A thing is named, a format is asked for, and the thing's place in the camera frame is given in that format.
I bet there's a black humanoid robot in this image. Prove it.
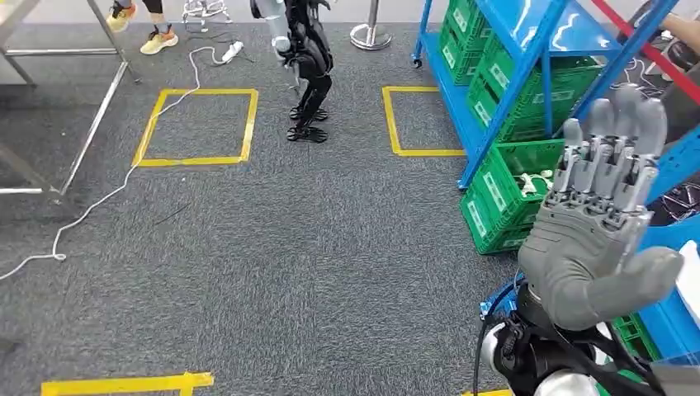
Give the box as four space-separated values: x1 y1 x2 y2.
249 0 336 145

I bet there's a blue metal shelf rack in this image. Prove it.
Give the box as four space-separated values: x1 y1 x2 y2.
480 125 700 366
411 0 682 191

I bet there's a red barrier belt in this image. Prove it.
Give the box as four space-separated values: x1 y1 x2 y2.
592 0 700 106

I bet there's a yellow floor tape square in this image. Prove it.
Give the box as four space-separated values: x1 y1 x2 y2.
132 88 260 167
381 85 467 158

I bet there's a chrome stanchion post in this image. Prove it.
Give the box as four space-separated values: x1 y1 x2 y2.
349 0 393 52

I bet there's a person with yellow shoes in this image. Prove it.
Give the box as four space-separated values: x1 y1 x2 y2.
105 0 180 56

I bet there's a stainless steel table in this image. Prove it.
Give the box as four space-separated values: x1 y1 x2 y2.
0 0 144 198

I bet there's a long white cable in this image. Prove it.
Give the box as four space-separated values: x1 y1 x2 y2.
0 45 231 282

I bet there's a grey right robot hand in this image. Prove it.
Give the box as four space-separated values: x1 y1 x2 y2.
516 84 686 332

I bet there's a white power strip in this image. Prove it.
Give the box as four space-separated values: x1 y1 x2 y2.
220 40 245 64

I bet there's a chrome wire frame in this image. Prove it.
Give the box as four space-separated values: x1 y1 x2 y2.
181 0 234 26

